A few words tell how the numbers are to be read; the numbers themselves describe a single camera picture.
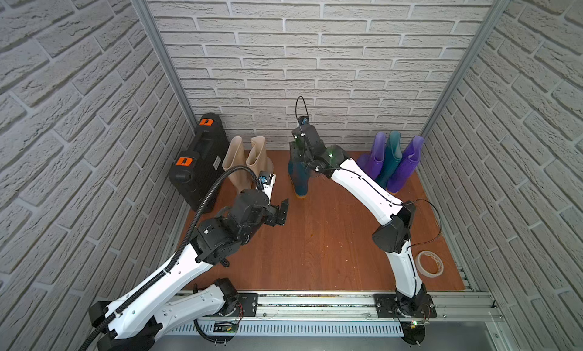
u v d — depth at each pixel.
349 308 0.76
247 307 0.73
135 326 0.38
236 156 0.82
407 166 0.84
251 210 0.45
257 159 0.81
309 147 0.59
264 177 0.55
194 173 0.77
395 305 0.72
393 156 0.83
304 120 0.68
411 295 0.62
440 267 0.81
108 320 0.37
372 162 0.82
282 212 0.59
